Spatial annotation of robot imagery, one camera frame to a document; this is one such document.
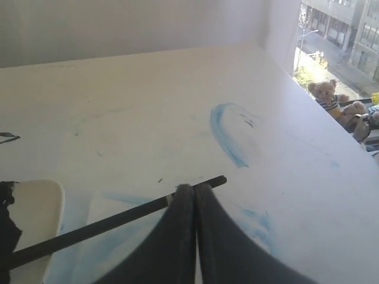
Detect black paintbrush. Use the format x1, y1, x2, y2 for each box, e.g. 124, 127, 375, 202
0, 175, 228, 272

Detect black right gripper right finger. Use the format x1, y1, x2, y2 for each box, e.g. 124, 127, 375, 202
194, 183, 314, 284

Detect white square paint plate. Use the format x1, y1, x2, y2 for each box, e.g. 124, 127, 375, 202
0, 179, 66, 284

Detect brown teddy bear striped shirt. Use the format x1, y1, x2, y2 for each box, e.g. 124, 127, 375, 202
307, 79, 349, 120

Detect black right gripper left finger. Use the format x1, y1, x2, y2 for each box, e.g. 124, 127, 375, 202
96, 185, 196, 283

